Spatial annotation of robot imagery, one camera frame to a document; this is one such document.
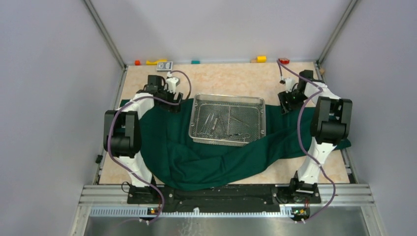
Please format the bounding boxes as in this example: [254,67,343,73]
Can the red toy block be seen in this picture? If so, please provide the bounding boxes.
[278,58,290,64]

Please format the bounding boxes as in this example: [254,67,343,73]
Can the aluminium frame rail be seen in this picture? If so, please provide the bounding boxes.
[79,184,375,206]

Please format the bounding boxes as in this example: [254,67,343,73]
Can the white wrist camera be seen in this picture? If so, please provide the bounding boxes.
[165,72,180,93]
[279,78,296,94]

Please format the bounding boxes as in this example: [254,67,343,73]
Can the yellow toy piece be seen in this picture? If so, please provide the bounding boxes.
[146,59,167,65]

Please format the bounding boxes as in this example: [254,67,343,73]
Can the steel tweezers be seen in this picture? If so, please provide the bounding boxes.
[229,116,250,127]

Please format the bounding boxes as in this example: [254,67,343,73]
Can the dark green surgical drape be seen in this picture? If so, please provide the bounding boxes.
[119,97,352,192]

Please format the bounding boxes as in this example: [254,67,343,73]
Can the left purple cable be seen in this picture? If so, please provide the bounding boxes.
[107,70,192,225]

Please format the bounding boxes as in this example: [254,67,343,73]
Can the surgical scissors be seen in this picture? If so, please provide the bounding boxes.
[217,133,250,139]

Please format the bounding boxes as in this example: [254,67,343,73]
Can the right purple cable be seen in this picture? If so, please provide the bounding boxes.
[277,59,336,224]

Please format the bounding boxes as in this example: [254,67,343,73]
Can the purple cable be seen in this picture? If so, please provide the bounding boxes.
[107,70,192,225]
[277,59,336,224]

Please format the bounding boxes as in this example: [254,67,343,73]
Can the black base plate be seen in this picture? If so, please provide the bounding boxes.
[127,184,321,213]

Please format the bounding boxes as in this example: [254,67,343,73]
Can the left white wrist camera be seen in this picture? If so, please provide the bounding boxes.
[165,72,180,93]

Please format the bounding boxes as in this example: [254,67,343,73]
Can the metal mesh instrument tray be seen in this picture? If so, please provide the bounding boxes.
[188,94,266,147]

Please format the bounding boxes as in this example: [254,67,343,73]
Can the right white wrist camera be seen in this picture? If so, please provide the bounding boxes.
[279,78,296,94]

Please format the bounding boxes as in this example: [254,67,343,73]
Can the playing card box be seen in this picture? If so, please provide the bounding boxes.
[156,61,173,72]

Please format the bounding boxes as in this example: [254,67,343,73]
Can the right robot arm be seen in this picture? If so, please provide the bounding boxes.
[278,70,353,203]

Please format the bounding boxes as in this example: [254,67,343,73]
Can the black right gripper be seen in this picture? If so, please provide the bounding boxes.
[278,88,309,115]

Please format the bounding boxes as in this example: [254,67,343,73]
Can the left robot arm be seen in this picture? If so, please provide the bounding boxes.
[103,72,183,203]

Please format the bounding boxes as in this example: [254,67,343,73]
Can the yellow wooden block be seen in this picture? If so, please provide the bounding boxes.
[256,56,267,63]

